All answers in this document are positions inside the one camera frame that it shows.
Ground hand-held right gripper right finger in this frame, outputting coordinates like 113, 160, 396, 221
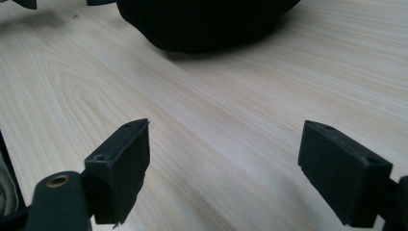
297, 119, 394, 229

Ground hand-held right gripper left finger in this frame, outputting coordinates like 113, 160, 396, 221
84, 117, 151, 229

